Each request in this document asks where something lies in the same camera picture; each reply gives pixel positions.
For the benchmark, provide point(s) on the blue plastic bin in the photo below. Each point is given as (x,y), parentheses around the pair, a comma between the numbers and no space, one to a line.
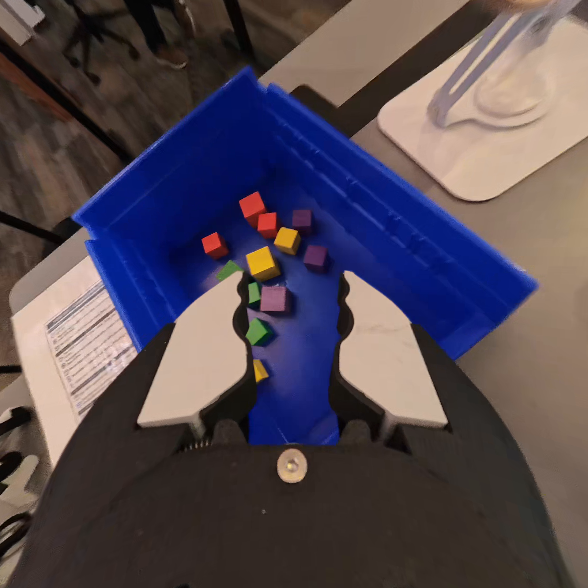
(206,151)

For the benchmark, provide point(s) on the white paper sheet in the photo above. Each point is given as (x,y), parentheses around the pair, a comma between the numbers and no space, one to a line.
(36,349)

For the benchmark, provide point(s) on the red cube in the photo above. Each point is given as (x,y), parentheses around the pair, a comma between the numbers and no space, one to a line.
(252,206)
(214,245)
(268,225)

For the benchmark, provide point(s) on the green cube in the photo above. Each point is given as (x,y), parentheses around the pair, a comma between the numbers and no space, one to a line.
(254,294)
(228,271)
(259,331)

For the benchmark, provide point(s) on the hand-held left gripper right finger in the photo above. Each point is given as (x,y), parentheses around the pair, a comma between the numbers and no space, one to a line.
(390,367)

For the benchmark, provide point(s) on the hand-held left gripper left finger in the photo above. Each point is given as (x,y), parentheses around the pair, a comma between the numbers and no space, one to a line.
(197,358)

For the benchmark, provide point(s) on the instruction sheet on wooden stand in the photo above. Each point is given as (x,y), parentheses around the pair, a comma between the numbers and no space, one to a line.
(482,151)

